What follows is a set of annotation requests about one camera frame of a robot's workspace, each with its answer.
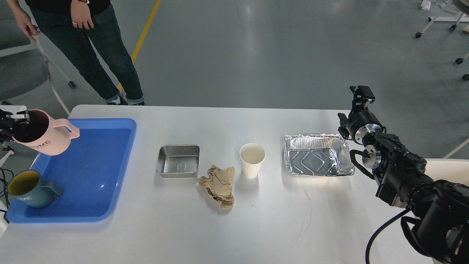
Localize person's right hand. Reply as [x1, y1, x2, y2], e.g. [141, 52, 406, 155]
[13, 8, 41, 43]

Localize black cable right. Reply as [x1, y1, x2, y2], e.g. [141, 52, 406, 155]
[365, 208, 411, 264]

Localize pink mug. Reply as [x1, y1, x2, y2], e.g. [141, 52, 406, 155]
[12, 109, 80, 156]

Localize blue plastic tray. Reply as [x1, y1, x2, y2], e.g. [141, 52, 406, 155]
[7, 118, 137, 223]

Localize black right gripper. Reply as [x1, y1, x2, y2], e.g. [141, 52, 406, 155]
[338, 85, 385, 142]

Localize teal mug yellow inside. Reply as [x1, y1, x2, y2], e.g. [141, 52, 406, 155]
[7, 169, 63, 208]

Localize white paper cup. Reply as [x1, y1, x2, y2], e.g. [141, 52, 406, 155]
[239, 143, 265, 179]

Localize white side table left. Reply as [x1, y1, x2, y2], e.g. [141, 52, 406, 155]
[0, 105, 27, 115]

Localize white bin right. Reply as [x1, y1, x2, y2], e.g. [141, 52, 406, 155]
[425, 158, 469, 186]

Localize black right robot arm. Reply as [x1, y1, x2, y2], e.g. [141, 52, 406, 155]
[338, 85, 469, 264]

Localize standing person dark clothes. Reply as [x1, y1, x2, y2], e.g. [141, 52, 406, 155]
[7, 0, 145, 106]

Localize crumpled brown paper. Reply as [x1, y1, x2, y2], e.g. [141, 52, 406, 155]
[197, 164, 236, 209]

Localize person's left hand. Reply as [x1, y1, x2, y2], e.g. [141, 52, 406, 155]
[70, 0, 94, 30]

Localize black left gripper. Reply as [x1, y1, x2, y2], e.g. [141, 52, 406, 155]
[0, 110, 30, 142]

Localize aluminium foil tray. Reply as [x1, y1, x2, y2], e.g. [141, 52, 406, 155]
[284, 133, 355, 177]

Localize square steel tray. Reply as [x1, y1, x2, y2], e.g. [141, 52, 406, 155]
[156, 145, 200, 178]

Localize white wheeled rack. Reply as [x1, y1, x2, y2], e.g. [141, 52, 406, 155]
[416, 0, 469, 81]

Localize grey office chair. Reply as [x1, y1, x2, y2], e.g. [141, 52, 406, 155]
[0, 0, 77, 114]

